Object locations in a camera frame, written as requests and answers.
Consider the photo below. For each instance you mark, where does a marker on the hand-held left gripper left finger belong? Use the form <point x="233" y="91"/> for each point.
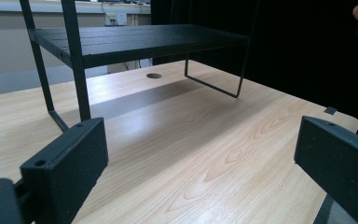
<point x="65" y="168"/>

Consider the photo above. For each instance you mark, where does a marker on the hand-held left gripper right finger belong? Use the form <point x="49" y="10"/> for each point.
<point x="338" y="161"/>

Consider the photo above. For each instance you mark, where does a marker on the black two-tier shelf rack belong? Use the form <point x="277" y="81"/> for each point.
<point x="130" y="40"/>

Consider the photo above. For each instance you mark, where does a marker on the grey tape piece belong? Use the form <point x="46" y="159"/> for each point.
<point x="330" y="110"/>

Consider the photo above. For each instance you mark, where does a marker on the black curtain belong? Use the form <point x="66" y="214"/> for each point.
<point x="292" y="46"/>

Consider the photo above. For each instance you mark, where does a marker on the white wall outlet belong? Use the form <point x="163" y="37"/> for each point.
<point x="117" y="19"/>

